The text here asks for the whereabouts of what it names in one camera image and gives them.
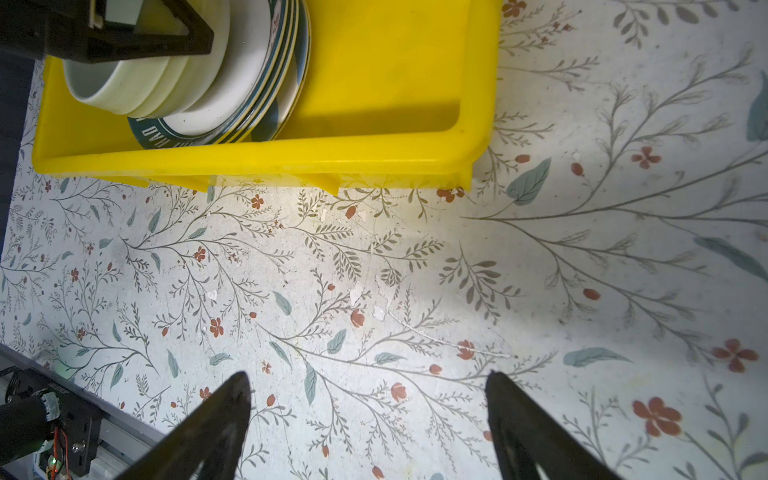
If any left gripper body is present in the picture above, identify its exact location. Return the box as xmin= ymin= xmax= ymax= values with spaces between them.
xmin=1 ymin=0 xmax=108 ymax=63

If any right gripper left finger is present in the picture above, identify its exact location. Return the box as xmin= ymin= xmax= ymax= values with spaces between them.
xmin=119 ymin=371 xmax=251 ymax=479

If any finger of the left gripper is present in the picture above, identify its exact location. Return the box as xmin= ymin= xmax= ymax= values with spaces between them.
xmin=89 ymin=0 xmax=215 ymax=63

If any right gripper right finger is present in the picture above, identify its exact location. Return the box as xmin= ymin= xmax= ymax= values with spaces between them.
xmin=485 ymin=371 xmax=618 ymax=479

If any green ceramic bowl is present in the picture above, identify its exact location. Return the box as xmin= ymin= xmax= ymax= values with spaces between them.
xmin=62 ymin=1 xmax=231 ymax=118

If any green rim lettered plate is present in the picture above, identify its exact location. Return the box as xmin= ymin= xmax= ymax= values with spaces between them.
xmin=128 ymin=1 xmax=301 ymax=150

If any blue white striped plate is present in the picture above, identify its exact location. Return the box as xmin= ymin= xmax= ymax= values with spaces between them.
xmin=250 ymin=1 xmax=312 ymax=142

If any yellow plastic bin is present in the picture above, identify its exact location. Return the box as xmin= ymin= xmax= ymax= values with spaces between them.
xmin=31 ymin=1 xmax=501 ymax=193

